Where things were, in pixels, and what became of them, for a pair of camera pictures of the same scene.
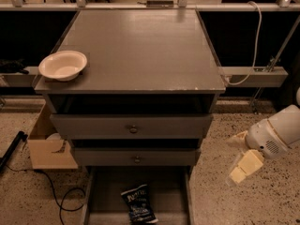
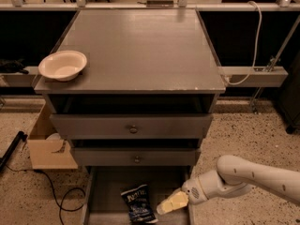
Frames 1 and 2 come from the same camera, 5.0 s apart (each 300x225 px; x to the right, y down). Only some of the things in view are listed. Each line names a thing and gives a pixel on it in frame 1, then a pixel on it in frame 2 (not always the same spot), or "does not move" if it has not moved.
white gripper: x=262 y=139 → x=192 y=190
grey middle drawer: x=137 y=157 does not move
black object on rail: x=12 y=66 does not move
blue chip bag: x=140 y=205 does not move
